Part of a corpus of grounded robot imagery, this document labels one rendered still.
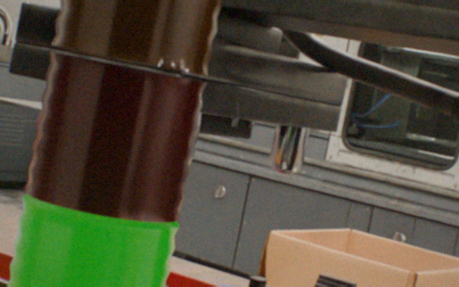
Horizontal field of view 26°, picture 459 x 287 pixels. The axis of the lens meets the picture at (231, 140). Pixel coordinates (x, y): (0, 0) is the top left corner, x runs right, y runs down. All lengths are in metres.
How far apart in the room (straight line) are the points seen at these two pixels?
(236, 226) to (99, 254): 5.57
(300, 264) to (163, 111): 2.70
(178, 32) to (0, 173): 7.60
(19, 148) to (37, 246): 7.66
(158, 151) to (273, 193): 5.44
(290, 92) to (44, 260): 0.32
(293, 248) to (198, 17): 2.71
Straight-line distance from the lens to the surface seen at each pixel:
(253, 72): 0.50
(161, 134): 0.22
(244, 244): 5.76
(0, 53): 7.63
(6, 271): 0.79
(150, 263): 0.23
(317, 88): 0.56
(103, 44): 0.22
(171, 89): 0.22
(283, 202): 5.63
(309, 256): 2.90
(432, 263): 3.33
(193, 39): 0.23
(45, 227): 0.23
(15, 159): 7.88
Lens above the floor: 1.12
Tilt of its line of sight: 3 degrees down
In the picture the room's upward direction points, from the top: 11 degrees clockwise
